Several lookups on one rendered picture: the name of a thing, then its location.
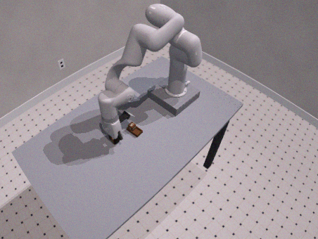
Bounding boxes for brown shallow tray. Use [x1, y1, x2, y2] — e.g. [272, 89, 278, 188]
[127, 126, 143, 137]

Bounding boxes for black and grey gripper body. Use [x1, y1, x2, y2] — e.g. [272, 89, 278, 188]
[101, 117, 122, 139]

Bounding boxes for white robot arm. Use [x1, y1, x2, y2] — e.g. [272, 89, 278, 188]
[98, 4, 203, 123]

